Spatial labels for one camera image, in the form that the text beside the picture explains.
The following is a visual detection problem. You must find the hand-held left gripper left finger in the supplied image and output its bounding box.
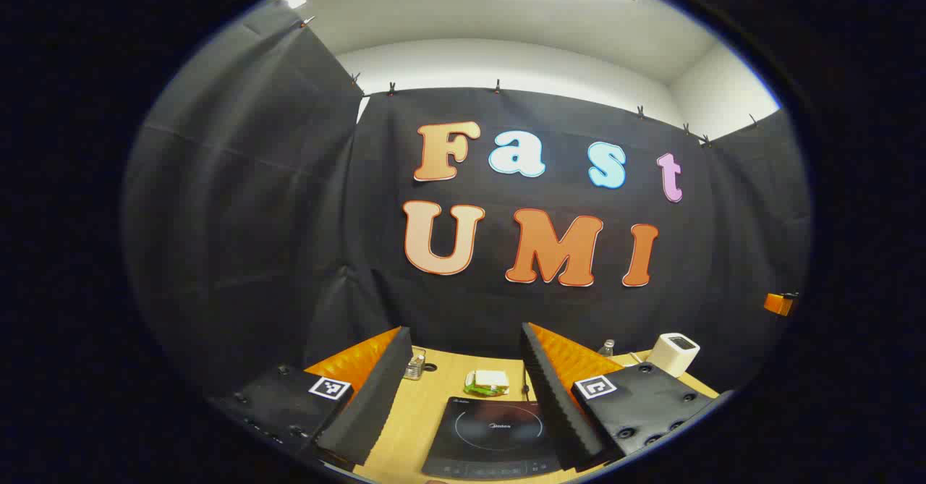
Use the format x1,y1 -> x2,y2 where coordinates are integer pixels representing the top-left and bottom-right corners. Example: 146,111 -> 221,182
210,326 -> 414,472

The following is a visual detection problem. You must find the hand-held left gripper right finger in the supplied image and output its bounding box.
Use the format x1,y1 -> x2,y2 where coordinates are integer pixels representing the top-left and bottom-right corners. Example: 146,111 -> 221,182
519,322 -> 733,472

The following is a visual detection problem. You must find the black induction cooktop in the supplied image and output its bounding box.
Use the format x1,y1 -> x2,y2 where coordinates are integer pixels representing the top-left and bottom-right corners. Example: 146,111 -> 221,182
422,396 -> 565,481

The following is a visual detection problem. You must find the sandwich with lettuce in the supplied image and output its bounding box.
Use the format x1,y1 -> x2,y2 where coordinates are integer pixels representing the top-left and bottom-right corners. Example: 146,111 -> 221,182
464,370 -> 511,396

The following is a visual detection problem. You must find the white toaster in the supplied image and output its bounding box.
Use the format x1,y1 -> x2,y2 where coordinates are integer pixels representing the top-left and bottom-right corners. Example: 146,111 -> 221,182
646,333 -> 701,378

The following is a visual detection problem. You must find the black backdrop cloth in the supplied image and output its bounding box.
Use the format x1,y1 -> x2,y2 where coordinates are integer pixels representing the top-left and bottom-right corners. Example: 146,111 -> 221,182
123,0 -> 811,412

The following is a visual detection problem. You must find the row of black clips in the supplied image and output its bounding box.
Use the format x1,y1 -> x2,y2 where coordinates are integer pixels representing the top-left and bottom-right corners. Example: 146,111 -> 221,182
300,15 -> 760,146

